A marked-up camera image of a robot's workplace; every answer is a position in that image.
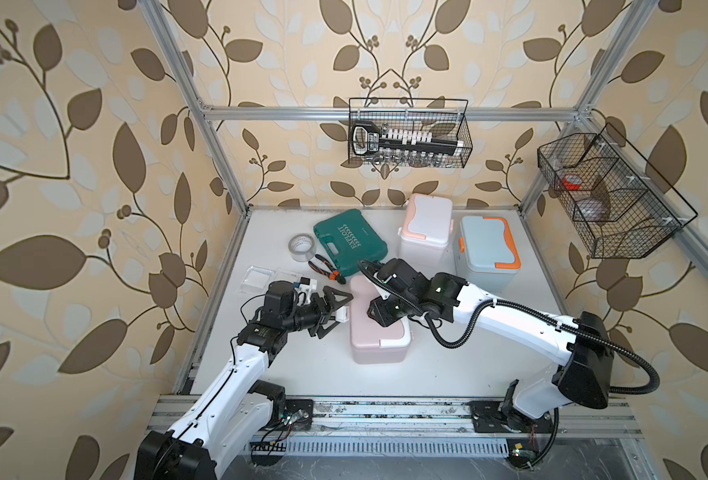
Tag wire basket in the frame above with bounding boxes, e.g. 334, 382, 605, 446
537, 123, 698, 260
348, 96, 473, 169

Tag grey duct tape roll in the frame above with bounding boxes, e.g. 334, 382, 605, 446
288, 233, 317, 263

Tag right wire basket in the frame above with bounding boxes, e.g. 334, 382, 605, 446
537, 123, 698, 260

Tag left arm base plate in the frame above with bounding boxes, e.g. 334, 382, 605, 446
248, 380, 314, 431

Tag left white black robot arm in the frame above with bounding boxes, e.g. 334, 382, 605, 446
134, 280, 353, 479

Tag blue box orange trim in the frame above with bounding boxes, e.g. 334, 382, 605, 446
454, 215, 521, 296

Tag back wire basket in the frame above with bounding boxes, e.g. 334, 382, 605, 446
348, 96, 473, 169

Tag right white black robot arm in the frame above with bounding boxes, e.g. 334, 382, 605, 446
357, 258, 614, 431

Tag white box pink trim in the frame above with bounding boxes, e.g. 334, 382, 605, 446
398, 193, 454, 266

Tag black corrugated cable conduit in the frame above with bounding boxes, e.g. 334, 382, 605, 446
356, 259, 661, 397

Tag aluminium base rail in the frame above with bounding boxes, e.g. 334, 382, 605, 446
145, 395, 643, 438

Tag black socket set rail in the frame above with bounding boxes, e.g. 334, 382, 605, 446
348, 122, 466, 156

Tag pink first aid box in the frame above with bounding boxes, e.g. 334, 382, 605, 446
345, 275, 412, 365

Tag red tape roll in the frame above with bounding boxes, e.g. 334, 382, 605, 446
560, 173, 583, 191

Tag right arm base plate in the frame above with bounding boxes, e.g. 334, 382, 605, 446
468, 380, 557, 435

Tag orange black pliers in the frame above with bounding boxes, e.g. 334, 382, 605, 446
307, 254, 346, 285

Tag green plastic tool case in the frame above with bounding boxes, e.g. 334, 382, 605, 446
313, 209, 388, 277

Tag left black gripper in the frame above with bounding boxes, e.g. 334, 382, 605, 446
279, 287, 351, 336

